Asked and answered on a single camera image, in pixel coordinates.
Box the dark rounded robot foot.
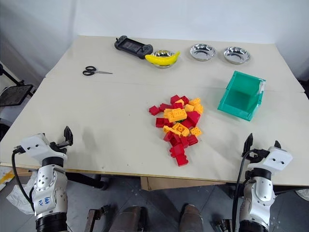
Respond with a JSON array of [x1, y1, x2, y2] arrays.
[[178, 203, 204, 232], [113, 205, 148, 232]]

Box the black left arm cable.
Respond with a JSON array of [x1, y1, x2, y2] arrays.
[[11, 146, 35, 212]]

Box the white paper with yellow tape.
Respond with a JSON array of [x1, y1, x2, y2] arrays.
[[0, 165, 15, 192]]

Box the steel bowl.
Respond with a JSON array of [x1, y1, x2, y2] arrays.
[[151, 49, 177, 69], [223, 46, 252, 65], [189, 43, 217, 61]]

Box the crumpled white paper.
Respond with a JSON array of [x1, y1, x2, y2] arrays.
[[6, 175, 39, 215]]

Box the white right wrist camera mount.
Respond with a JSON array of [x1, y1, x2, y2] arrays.
[[248, 145, 294, 173]]

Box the white shoe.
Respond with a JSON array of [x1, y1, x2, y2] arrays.
[[295, 188, 309, 202]]

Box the green plastic bin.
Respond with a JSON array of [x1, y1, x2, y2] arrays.
[[217, 70, 267, 121]]

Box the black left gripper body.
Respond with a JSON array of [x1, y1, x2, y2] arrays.
[[49, 140, 69, 155]]

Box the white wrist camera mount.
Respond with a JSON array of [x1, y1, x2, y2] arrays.
[[19, 133, 68, 161], [248, 145, 294, 173]]

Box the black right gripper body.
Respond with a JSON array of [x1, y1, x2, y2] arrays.
[[242, 148, 270, 165]]

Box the rusty metal bracket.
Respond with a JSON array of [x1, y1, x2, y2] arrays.
[[83, 204, 111, 232]]

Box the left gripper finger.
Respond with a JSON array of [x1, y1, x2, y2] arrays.
[[63, 125, 74, 147]]

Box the black handled scissors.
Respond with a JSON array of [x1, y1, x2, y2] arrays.
[[82, 66, 113, 77]]

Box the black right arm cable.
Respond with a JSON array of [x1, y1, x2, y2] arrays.
[[231, 149, 257, 232]]

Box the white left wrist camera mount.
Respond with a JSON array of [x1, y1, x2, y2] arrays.
[[19, 133, 68, 161]]

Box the black table leg base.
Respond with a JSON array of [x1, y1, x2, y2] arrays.
[[65, 172, 110, 191]]

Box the black handheld game console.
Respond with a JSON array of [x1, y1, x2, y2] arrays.
[[114, 35, 154, 55]]

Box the yellow toy banana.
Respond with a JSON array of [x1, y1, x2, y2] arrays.
[[144, 50, 181, 67]]

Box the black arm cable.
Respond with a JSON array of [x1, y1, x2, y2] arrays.
[[11, 146, 35, 212], [231, 149, 257, 232]]

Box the cardboard box under table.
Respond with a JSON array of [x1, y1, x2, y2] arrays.
[[140, 176, 226, 191]]

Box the black stand with tray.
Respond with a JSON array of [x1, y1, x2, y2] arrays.
[[0, 63, 37, 108]]

